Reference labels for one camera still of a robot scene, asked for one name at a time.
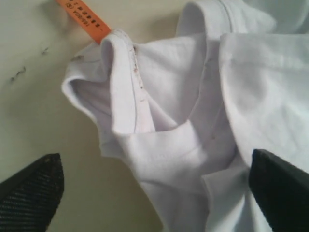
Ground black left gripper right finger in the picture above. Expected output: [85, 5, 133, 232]
[249, 149, 309, 232]

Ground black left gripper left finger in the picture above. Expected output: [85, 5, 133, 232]
[0, 153, 65, 232]

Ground white t-shirt red lettering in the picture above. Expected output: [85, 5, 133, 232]
[62, 0, 309, 232]

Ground small orange tag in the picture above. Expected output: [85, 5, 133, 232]
[56, 0, 112, 44]

